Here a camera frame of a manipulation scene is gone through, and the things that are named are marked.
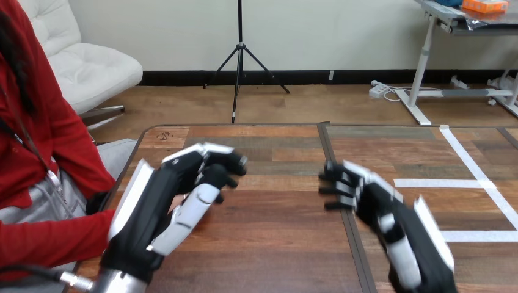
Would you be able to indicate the foil sheet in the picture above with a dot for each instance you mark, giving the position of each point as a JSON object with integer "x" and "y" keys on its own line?
{"x": 491, "y": 20}

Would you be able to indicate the white cushioned chair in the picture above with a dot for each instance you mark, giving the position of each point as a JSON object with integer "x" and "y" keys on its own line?
{"x": 89, "y": 68}

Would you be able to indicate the orange thing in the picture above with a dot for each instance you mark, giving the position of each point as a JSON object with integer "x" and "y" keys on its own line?
{"x": 485, "y": 5}

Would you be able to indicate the white power strip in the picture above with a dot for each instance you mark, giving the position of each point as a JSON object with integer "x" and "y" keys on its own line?
{"x": 378, "y": 90}

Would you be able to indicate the person's hand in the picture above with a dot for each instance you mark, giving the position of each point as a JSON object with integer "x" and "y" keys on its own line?
{"x": 178, "y": 203}

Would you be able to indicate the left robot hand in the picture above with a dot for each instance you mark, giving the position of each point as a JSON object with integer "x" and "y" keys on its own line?
{"x": 141, "y": 218}

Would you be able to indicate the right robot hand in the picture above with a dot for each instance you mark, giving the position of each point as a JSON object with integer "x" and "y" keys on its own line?
{"x": 408, "y": 238}

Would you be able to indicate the person's body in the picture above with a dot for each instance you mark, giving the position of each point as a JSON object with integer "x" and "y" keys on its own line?
{"x": 40, "y": 121}

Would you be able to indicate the white desk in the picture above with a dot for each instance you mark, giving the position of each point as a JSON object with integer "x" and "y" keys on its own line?
{"x": 423, "y": 60}

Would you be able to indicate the black tripod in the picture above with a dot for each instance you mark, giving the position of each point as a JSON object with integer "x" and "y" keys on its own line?
{"x": 240, "y": 52}

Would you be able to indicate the person's forearm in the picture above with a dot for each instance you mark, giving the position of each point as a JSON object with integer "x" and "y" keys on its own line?
{"x": 48, "y": 242}

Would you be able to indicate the dark blue thing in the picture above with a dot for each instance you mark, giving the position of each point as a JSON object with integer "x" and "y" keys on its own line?
{"x": 448, "y": 2}

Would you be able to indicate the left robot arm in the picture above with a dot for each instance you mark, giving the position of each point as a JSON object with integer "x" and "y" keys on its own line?
{"x": 117, "y": 284}

